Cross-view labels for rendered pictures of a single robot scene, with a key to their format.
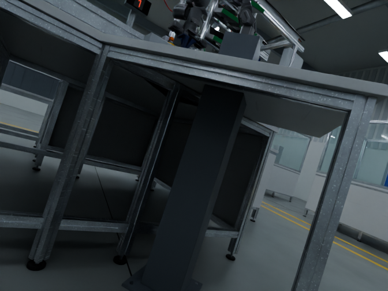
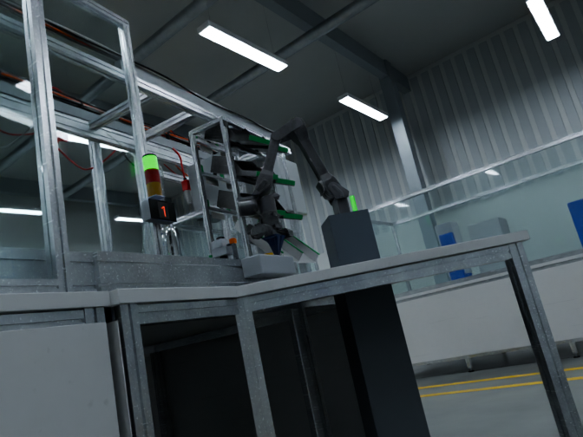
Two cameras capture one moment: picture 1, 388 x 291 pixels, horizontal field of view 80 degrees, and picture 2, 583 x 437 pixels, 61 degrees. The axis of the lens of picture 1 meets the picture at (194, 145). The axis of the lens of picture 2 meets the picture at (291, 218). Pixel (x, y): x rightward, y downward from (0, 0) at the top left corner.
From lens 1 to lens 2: 0.98 m
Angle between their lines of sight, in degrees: 30
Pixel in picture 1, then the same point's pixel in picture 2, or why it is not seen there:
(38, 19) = (188, 311)
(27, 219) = not seen: outside the picture
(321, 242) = (557, 375)
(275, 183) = not seen: hidden behind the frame
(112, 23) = (212, 266)
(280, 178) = not seen: hidden behind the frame
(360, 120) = (522, 264)
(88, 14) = (195, 271)
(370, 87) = (516, 237)
